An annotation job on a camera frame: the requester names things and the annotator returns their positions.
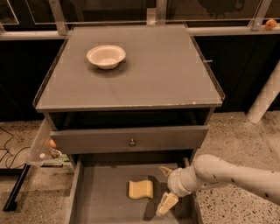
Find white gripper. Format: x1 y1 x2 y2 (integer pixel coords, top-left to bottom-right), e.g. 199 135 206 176
156 166 193 216

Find yellow sponge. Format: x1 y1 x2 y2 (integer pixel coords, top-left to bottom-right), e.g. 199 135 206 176
129 180 154 200

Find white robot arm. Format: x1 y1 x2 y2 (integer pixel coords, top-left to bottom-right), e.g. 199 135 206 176
156 154 280 216

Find round metal drawer knob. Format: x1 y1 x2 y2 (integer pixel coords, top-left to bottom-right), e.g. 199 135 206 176
129 138 137 147

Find open grey middle drawer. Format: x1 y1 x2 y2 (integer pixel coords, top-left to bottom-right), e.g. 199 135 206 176
64 155 203 224

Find grey closed top drawer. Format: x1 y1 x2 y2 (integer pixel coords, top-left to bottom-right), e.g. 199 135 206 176
51 125 209 154

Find grey drawer cabinet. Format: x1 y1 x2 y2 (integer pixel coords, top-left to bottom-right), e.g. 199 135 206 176
32 24 227 224

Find clear plastic side bin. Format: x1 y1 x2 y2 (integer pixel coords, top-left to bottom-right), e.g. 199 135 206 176
26 120 69 167

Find white diagonal pole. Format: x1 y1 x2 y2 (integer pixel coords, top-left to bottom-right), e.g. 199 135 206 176
247 60 280 123

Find white paper bowl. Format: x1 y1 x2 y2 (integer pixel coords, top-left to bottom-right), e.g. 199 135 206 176
87 45 126 70

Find black metal floor bar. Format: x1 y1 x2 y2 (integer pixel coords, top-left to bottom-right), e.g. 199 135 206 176
1 164 31 212

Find small orange ball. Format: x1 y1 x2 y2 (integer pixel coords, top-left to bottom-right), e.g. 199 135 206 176
265 19 277 31

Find black floor cable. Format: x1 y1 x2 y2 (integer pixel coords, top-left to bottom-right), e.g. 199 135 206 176
0 126 32 170

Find metal window frame rail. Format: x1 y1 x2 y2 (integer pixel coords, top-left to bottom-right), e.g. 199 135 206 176
0 0 280 40

